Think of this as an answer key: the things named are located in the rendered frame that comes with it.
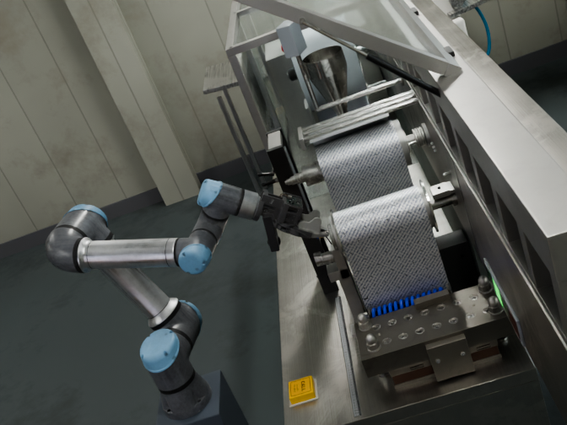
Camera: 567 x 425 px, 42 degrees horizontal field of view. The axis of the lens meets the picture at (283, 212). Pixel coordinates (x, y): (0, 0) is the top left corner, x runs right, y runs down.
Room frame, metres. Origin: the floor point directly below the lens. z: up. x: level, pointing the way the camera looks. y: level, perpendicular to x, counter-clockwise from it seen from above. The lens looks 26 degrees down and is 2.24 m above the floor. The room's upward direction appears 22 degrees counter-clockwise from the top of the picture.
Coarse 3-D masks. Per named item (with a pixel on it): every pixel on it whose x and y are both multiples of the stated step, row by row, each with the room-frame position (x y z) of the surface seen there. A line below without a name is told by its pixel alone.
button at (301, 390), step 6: (306, 378) 1.63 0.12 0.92; (312, 378) 1.63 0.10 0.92; (294, 384) 1.63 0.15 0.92; (300, 384) 1.62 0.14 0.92; (306, 384) 1.61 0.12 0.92; (312, 384) 1.60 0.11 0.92; (294, 390) 1.60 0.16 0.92; (300, 390) 1.59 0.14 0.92; (306, 390) 1.58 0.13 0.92; (312, 390) 1.58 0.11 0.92; (294, 396) 1.58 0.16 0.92; (300, 396) 1.58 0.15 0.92; (306, 396) 1.57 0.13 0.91; (312, 396) 1.57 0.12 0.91; (294, 402) 1.58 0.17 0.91
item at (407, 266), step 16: (400, 240) 1.65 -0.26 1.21; (416, 240) 1.64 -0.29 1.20; (432, 240) 1.64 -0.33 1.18; (352, 256) 1.67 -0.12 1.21; (368, 256) 1.66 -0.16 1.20; (384, 256) 1.66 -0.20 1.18; (400, 256) 1.65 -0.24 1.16; (416, 256) 1.65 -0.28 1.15; (432, 256) 1.64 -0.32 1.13; (368, 272) 1.67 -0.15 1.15; (384, 272) 1.66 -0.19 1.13; (400, 272) 1.65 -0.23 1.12; (416, 272) 1.65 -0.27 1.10; (432, 272) 1.64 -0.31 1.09; (368, 288) 1.67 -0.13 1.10; (384, 288) 1.66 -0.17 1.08; (400, 288) 1.66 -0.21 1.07; (416, 288) 1.65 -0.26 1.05; (368, 304) 1.67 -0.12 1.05
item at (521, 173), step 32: (448, 96) 1.38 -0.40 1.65; (480, 96) 1.32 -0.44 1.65; (448, 128) 1.56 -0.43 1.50; (480, 128) 1.19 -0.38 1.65; (512, 128) 1.14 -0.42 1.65; (480, 160) 1.17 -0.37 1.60; (512, 160) 1.03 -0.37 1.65; (544, 160) 1.00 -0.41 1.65; (480, 192) 1.28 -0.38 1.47; (512, 192) 0.96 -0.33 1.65; (544, 192) 0.91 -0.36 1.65; (512, 224) 1.11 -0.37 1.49; (544, 224) 0.84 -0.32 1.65; (544, 256) 0.84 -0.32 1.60; (544, 288) 0.95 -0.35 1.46
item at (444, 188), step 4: (440, 184) 1.71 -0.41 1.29; (444, 184) 1.70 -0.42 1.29; (448, 184) 1.70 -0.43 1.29; (432, 188) 1.71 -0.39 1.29; (436, 188) 1.70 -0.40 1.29; (440, 188) 1.69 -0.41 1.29; (444, 188) 1.68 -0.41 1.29; (448, 188) 1.67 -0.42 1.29; (452, 188) 1.67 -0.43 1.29; (432, 192) 1.69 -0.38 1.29; (436, 192) 1.68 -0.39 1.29; (440, 192) 1.67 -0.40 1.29; (444, 192) 1.67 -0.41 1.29; (448, 192) 1.67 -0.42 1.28; (452, 192) 1.66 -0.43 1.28; (436, 196) 1.67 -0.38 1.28; (440, 196) 1.67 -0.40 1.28; (444, 196) 1.67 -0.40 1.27
